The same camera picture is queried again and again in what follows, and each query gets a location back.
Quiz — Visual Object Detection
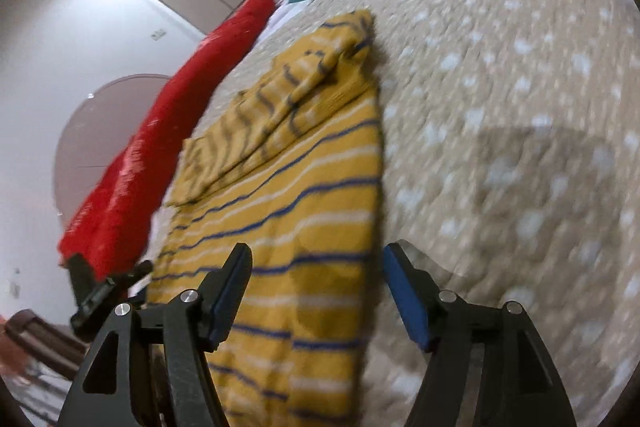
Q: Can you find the red quilt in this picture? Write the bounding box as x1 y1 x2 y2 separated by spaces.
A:
57 0 278 280

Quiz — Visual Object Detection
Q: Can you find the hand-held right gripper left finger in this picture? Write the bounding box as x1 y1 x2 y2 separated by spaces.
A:
57 243 253 427

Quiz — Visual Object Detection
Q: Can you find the yellow striped sweater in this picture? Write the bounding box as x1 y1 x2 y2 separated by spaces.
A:
145 9 386 427

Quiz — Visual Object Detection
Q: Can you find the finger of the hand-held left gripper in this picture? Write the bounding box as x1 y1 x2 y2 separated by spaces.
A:
66 253 99 304
69 259 155 341

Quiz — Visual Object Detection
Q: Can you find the white fleece blanket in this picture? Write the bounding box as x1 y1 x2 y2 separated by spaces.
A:
145 0 608 258

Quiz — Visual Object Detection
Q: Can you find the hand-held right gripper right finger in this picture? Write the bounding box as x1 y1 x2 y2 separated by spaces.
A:
382 243 578 427

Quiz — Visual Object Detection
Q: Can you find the beige spotted bedspread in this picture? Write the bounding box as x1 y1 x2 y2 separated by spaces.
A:
200 0 636 427

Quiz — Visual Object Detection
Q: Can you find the white padded headboard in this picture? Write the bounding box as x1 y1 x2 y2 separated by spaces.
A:
52 74 173 218

